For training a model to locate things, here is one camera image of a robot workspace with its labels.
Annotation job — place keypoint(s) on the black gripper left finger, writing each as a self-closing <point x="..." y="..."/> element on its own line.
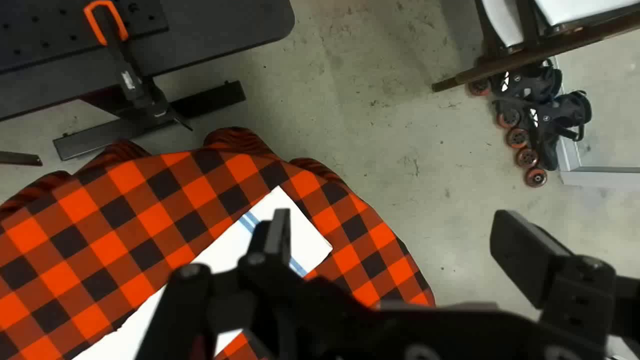
<point x="275" y="240"/>

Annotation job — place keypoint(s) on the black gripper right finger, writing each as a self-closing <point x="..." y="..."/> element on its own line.
<point x="533" y="257"/>

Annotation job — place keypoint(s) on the white towel with blue stripes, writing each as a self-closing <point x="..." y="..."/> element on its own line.
<point x="303" y="245"/>

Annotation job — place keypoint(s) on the black inline skate orange wheels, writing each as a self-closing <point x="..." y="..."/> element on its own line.
<point x="553" y="117"/>
<point x="533" y="78"/>

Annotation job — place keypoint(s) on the black table base bar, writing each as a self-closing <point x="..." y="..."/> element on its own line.
<point x="201" y="101"/>

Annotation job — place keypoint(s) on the orange black plaid tablecloth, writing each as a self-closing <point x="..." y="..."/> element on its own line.
<point x="100" y="226"/>

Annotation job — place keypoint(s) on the orange black bar clamp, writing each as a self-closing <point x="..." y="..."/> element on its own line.
<point x="126" y="72"/>

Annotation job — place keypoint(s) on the black perforated mounting board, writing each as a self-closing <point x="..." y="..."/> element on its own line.
<point x="201" y="27"/>

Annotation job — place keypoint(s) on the dark wooden furniture frame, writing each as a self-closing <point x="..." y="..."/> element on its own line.
<point x="526" y="56"/>

